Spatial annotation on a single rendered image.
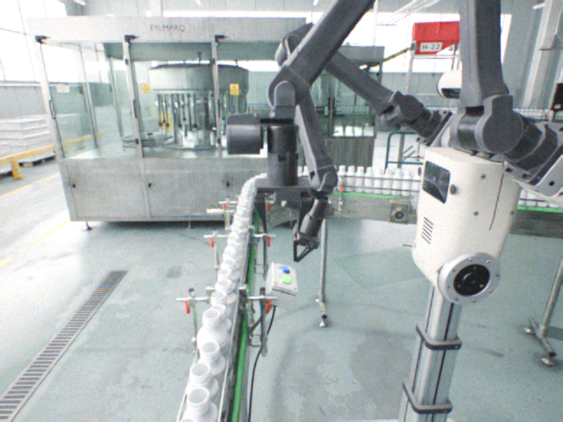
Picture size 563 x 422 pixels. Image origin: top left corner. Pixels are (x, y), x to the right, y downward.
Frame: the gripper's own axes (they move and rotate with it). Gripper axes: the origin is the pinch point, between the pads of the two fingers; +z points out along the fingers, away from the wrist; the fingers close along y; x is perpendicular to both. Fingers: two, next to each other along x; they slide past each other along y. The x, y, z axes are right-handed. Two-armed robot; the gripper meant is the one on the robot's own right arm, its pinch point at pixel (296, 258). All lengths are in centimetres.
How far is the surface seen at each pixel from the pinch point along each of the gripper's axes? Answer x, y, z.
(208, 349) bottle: -18.1, 32.0, 10.8
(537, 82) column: 614, -813, -298
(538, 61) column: 594, -822, -345
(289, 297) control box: 1.6, 3.3, 10.9
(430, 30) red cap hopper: 213, -579, -239
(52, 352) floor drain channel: -106, -98, 162
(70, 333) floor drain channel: -104, -117, 161
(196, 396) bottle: -18.1, 43.7, 10.9
